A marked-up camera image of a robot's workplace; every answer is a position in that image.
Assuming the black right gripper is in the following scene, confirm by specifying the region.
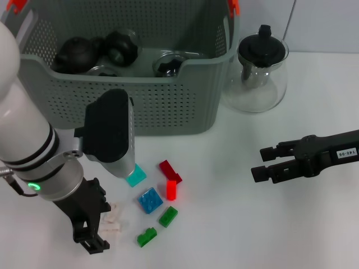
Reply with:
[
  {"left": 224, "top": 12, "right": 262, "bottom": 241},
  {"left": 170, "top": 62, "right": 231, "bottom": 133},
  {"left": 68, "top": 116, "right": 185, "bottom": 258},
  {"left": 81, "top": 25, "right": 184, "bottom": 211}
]
[{"left": 251, "top": 129, "right": 359, "bottom": 185}]

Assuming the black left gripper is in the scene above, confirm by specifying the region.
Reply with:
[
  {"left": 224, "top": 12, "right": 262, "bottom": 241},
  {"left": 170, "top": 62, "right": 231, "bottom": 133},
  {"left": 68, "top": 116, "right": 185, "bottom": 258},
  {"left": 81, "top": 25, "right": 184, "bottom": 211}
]
[{"left": 53, "top": 178, "right": 112, "bottom": 255}]

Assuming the green stepped toy brick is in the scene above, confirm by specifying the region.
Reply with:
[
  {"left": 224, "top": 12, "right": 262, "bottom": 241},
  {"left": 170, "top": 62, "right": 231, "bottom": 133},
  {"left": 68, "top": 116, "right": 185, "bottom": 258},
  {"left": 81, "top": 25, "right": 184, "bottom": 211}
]
[{"left": 136, "top": 226, "right": 158, "bottom": 249}]

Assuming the blue square toy brick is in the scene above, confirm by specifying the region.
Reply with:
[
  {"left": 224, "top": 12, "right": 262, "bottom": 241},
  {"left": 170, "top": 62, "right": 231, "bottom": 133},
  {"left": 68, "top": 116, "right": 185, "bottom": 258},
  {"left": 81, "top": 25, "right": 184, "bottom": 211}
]
[{"left": 137, "top": 187, "right": 164, "bottom": 216}]

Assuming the teal square toy brick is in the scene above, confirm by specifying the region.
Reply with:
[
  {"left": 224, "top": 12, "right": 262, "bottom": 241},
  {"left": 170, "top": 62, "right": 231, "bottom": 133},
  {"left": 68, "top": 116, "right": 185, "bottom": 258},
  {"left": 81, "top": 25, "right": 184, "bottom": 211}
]
[{"left": 125, "top": 164, "right": 148, "bottom": 188}]

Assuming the glass teacup black sleeve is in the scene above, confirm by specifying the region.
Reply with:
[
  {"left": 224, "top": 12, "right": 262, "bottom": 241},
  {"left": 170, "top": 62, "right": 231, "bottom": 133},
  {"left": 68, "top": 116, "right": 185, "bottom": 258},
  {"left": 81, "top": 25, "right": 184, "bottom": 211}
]
[
  {"left": 152, "top": 52, "right": 189, "bottom": 78},
  {"left": 103, "top": 30, "right": 144, "bottom": 68},
  {"left": 85, "top": 63, "right": 119, "bottom": 77}
]

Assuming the grey perforated storage bin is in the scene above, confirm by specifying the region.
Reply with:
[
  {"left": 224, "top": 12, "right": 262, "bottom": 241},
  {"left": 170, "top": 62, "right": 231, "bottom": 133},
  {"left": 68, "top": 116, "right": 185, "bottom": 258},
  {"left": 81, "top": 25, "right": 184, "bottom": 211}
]
[{"left": 0, "top": 0, "right": 242, "bottom": 137}]

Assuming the green flat toy brick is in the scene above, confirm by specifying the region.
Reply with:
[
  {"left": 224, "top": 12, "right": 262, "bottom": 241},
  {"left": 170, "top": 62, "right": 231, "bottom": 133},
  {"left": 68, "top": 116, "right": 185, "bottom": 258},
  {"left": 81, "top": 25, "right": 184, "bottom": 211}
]
[{"left": 158, "top": 206, "right": 179, "bottom": 228}]

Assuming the tall orange-red toy brick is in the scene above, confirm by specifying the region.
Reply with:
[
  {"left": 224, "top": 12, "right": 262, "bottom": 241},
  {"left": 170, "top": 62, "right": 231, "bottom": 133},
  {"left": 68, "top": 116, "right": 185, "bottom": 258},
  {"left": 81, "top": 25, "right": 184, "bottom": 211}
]
[{"left": 166, "top": 180, "right": 178, "bottom": 201}]

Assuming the dark red toy brick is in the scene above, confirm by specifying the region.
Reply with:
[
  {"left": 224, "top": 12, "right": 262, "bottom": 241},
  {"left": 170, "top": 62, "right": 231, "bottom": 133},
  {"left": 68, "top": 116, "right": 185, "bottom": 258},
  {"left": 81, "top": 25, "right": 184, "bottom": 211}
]
[{"left": 159, "top": 160, "right": 183, "bottom": 184}]

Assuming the glass teapot black lid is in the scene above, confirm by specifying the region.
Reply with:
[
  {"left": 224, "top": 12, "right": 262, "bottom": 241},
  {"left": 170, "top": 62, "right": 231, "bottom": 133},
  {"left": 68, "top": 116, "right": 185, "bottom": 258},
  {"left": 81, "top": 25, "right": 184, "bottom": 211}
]
[{"left": 221, "top": 24, "right": 289, "bottom": 114}]

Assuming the dark clay teapot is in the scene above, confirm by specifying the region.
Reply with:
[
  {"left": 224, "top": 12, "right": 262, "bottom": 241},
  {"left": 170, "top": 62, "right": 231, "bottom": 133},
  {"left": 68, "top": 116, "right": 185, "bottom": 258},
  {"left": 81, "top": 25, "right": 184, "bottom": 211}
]
[{"left": 53, "top": 36, "right": 104, "bottom": 75}]

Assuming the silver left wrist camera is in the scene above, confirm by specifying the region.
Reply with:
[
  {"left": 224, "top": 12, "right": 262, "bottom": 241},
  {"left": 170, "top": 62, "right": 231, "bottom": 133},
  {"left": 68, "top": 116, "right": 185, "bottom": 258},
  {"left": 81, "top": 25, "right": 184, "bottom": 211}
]
[{"left": 73, "top": 89, "right": 137, "bottom": 180}]

